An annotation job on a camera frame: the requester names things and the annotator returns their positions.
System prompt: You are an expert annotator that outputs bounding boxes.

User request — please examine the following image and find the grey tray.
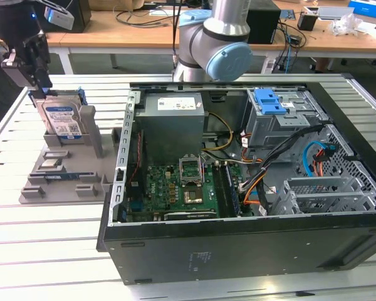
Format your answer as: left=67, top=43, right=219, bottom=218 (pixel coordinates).
left=316, top=6, right=355, bottom=21

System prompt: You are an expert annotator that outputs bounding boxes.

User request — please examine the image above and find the wooden desk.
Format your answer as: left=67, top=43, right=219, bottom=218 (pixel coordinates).
left=0, top=0, right=376, bottom=60

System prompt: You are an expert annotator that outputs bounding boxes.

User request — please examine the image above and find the blue cardboard box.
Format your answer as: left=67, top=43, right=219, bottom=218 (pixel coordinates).
left=347, top=0, right=376, bottom=18

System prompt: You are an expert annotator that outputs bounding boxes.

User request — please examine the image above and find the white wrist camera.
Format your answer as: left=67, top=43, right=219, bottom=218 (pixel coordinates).
left=43, top=5, right=75, bottom=31

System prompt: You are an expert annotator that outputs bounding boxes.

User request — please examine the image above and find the grey wire bundle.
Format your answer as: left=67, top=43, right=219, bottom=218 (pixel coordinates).
left=203, top=150, right=264, bottom=164

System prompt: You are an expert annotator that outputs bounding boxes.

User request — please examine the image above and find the grey parts rack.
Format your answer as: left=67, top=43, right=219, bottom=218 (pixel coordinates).
left=20, top=105, right=120, bottom=204

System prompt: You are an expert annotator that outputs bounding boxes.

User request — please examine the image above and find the metal socket cover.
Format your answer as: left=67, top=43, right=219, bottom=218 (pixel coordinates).
left=178, top=155, right=204, bottom=186

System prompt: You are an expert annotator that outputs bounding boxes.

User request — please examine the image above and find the black expansion slot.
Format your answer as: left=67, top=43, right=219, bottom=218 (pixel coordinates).
left=163, top=209, right=219, bottom=221

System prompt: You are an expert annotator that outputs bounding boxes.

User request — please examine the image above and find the green motherboard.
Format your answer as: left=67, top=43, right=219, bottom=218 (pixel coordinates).
left=125, top=162, right=242, bottom=222

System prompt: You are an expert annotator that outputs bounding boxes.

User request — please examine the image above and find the orange red power wire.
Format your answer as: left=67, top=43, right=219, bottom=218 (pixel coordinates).
left=313, top=144, right=336, bottom=176

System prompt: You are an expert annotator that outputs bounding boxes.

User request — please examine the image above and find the hard disk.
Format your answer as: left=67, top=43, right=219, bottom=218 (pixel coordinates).
left=29, top=88, right=87, bottom=140

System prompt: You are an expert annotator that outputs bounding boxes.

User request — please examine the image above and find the black speaker box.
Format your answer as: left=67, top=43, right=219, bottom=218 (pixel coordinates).
left=246, top=5, right=282, bottom=45

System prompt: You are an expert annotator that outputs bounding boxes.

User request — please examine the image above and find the metal disk bay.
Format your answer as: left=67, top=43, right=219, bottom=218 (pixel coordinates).
left=274, top=177, right=376, bottom=216

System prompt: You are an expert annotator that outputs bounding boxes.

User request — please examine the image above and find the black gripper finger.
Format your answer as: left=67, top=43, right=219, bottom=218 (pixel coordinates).
left=1, top=51, right=35, bottom=92
left=23, top=31, right=53, bottom=93

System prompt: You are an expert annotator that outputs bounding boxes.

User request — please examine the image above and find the black PC case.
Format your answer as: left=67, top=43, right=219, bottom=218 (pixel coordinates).
left=95, top=73, right=376, bottom=286

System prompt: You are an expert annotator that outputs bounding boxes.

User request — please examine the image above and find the blue data wire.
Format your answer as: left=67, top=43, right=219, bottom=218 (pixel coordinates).
left=302, top=140, right=336, bottom=178

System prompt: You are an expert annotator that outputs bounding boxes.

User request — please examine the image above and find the black cable bundle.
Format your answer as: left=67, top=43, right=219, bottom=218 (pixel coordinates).
left=239, top=120, right=335, bottom=194

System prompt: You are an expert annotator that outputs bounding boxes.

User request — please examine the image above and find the clear plastic bag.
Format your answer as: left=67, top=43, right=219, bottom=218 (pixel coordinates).
left=328, top=14, right=364, bottom=36

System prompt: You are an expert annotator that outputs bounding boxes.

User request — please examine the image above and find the black RAM slot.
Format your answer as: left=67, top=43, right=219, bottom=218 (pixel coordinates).
left=218, top=164, right=230, bottom=217
left=212, top=164, right=222, bottom=217

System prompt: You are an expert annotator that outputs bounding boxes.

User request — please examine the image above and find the white box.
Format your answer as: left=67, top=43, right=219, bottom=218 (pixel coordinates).
left=355, top=21, right=376, bottom=41

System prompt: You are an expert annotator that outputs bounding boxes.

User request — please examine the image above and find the orange wire bundle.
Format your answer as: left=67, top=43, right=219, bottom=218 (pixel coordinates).
left=243, top=181, right=264, bottom=208

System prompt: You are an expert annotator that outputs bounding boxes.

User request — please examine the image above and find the metal drive cage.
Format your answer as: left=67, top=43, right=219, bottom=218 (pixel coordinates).
left=243, top=89, right=330, bottom=164

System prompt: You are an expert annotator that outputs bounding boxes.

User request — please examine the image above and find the large black box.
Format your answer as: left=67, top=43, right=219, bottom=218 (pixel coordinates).
left=39, top=0, right=91, bottom=34

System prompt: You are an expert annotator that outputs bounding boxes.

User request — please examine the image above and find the CPU socket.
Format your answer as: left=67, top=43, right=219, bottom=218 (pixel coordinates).
left=183, top=186, right=205, bottom=204

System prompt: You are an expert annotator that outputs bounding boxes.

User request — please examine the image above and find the silver CPU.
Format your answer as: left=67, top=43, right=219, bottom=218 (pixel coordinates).
left=40, top=159, right=62, bottom=170

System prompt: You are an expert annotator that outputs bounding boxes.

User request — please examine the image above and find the red black twisted wire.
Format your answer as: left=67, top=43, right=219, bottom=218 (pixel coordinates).
left=137, top=130, right=145, bottom=186

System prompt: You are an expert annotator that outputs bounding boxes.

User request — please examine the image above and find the blue drive bracket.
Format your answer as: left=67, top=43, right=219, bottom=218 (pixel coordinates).
left=253, top=89, right=286, bottom=115

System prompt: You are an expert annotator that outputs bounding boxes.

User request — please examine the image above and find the grey power supply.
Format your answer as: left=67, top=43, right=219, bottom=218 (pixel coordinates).
left=134, top=92, right=205, bottom=167

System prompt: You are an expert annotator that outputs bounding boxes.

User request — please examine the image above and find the yellow wire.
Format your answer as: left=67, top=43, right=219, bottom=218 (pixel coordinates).
left=206, top=112, right=234, bottom=151

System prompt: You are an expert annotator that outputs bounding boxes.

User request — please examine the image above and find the thin locking lever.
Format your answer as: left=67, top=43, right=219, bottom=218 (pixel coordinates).
left=199, top=153, right=206, bottom=186

